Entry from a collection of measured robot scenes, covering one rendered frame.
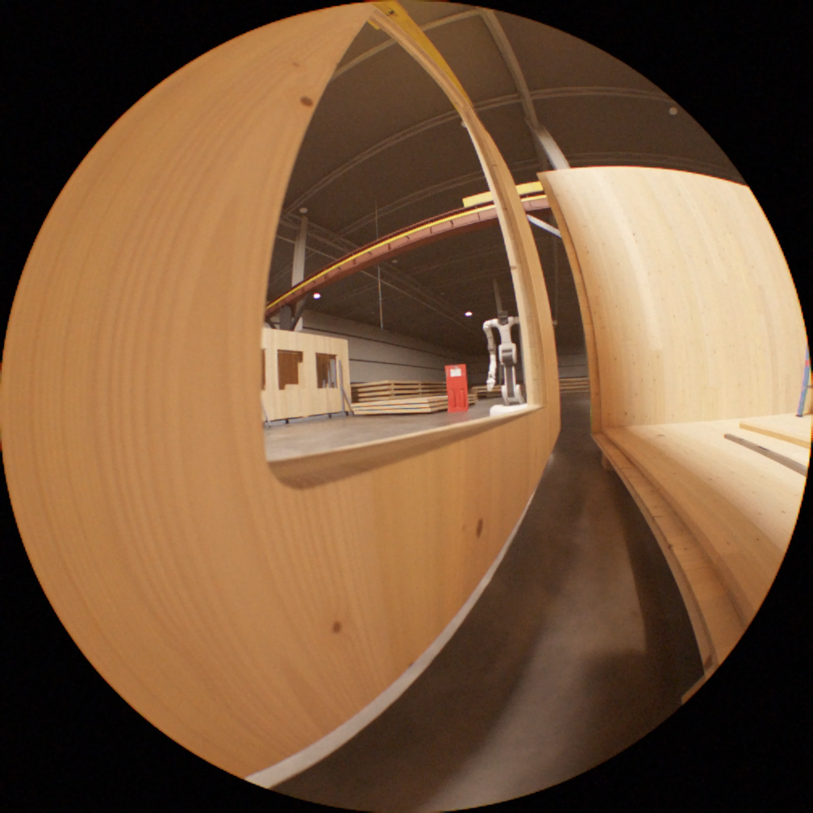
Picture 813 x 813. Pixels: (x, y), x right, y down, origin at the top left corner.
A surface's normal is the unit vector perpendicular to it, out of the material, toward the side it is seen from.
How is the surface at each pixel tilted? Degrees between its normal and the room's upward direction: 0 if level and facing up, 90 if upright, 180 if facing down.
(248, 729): 90
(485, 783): 0
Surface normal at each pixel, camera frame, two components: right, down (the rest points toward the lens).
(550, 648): -0.07, -1.00
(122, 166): 0.80, -0.04
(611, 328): -0.53, 0.07
